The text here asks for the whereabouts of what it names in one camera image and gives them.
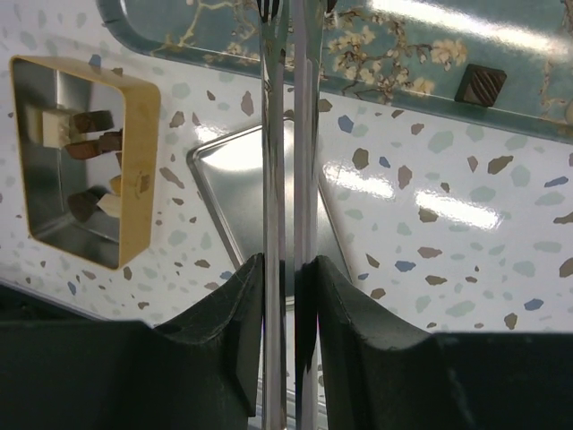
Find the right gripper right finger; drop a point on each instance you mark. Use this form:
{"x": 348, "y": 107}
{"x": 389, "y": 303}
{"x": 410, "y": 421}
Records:
{"x": 381, "y": 372}

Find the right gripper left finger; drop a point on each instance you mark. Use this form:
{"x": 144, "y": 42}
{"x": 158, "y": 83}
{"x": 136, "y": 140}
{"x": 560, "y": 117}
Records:
{"x": 197, "y": 371}

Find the white cube chocolate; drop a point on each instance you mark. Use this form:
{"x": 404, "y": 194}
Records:
{"x": 110, "y": 204}

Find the caramel chocolate cube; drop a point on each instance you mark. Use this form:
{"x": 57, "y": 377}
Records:
{"x": 115, "y": 184}

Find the dark cube chocolate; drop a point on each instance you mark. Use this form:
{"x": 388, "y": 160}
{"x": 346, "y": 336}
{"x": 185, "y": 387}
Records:
{"x": 106, "y": 142}
{"x": 93, "y": 121}

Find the white bar chocolate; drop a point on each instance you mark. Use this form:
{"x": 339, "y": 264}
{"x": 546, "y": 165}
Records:
{"x": 51, "y": 128}

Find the silver metal tongs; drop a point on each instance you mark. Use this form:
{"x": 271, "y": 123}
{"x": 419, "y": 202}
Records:
{"x": 305, "y": 20}

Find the dark square chocolate on tray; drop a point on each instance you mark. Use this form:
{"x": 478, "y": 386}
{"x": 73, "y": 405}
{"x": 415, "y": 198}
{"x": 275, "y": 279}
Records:
{"x": 480, "y": 86}

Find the white oval chocolate tray right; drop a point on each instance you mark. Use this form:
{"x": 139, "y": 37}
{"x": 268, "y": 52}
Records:
{"x": 569, "y": 113}

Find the silver metal tin lid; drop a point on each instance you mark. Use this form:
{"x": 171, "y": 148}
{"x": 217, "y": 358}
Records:
{"x": 229, "y": 175}

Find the gold metal tin box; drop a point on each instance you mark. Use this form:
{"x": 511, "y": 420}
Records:
{"x": 61, "y": 193}

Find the floral teal serving tray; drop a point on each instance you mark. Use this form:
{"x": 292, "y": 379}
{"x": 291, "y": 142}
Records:
{"x": 408, "y": 54}

